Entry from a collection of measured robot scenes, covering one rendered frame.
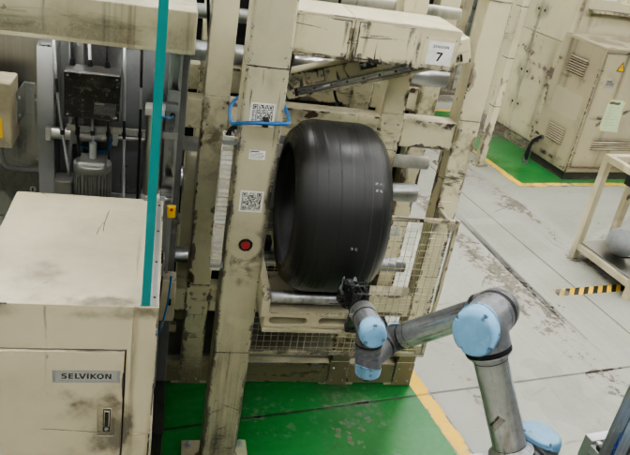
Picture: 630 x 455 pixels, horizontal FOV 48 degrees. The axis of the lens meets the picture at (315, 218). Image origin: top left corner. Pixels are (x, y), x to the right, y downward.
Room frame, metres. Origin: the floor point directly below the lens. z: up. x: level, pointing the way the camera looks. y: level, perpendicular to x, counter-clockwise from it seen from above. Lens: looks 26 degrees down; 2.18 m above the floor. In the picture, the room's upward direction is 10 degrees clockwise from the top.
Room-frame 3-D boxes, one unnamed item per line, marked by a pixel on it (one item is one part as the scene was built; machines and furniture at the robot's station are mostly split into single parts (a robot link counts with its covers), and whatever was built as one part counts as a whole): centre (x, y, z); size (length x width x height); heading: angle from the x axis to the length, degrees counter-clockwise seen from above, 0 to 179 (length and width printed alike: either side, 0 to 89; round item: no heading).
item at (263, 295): (2.12, 0.16, 0.90); 0.40 x 0.03 x 0.10; 14
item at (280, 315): (2.03, -0.05, 0.84); 0.36 x 0.09 x 0.06; 104
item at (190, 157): (2.86, 0.58, 0.61); 0.33 x 0.06 x 0.86; 14
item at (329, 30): (2.48, -0.07, 1.71); 0.61 x 0.25 x 0.15; 104
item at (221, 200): (2.03, 0.30, 1.19); 0.05 x 0.04 x 0.48; 14
